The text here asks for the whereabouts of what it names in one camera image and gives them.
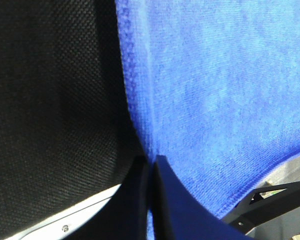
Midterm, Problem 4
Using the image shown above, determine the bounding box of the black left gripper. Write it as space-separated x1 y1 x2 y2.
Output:
222 181 300 235

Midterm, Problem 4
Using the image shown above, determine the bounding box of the black table cloth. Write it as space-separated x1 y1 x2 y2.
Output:
0 0 143 240

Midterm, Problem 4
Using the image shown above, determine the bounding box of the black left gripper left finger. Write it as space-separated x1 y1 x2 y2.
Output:
66 156 150 240

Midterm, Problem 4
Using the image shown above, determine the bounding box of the blue microfiber towel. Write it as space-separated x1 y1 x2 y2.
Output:
114 0 300 240

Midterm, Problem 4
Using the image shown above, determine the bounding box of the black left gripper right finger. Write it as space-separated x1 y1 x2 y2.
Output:
151 155 251 240

